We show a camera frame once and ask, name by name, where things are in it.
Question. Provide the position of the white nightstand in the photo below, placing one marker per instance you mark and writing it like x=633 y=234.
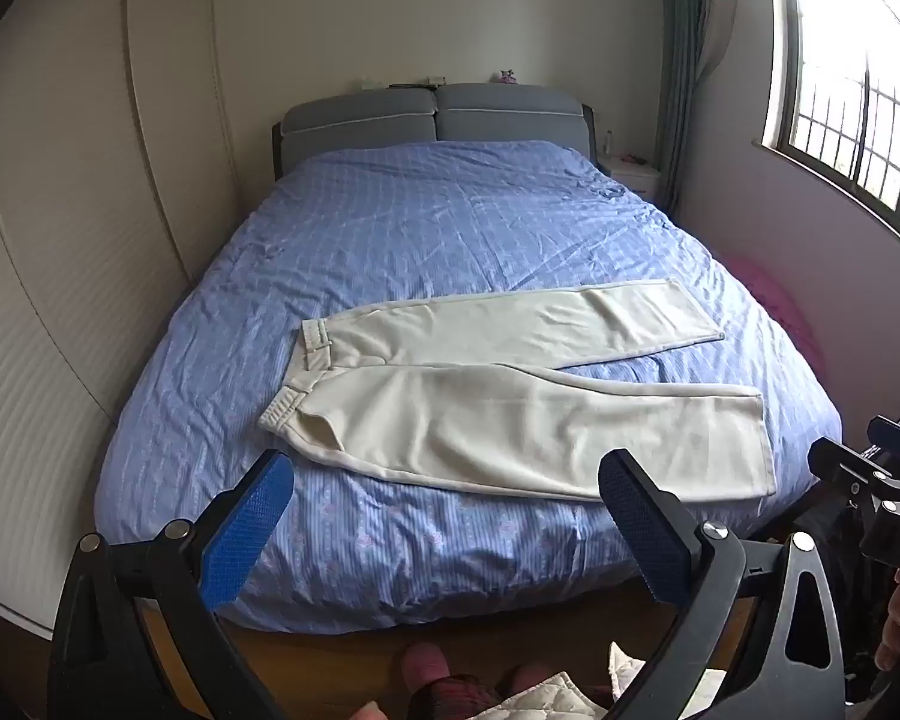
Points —
x=634 y=174

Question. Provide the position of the grey-green curtain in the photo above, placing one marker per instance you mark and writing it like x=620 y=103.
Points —
x=688 y=67

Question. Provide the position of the white wardrobe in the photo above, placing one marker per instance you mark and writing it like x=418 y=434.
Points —
x=60 y=255

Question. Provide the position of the barred window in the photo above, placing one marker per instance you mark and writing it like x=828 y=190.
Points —
x=855 y=82

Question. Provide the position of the pink cloth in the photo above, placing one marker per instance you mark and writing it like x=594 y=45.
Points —
x=784 y=307

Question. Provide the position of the white quilted garment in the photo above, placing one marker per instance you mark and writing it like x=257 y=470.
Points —
x=547 y=701

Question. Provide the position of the cream pants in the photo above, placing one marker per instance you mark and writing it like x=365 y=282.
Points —
x=495 y=420

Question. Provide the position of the small pink toy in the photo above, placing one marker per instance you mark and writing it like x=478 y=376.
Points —
x=507 y=76

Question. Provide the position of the blue floral duvet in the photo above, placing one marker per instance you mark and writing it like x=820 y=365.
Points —
x=435 y=225

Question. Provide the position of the grey padded headboard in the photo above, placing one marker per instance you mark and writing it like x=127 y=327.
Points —
x=450 y=114

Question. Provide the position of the pink slipper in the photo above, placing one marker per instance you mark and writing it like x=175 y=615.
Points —
x=424 y=666
x=526 y=679

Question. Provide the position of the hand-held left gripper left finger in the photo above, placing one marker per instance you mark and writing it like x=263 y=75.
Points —
x=246 y=536

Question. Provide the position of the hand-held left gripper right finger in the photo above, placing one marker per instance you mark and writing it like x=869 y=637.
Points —
x=645 y=536

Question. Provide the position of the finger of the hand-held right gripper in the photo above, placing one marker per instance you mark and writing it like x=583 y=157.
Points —
x=844 y=465
x=896 y=436

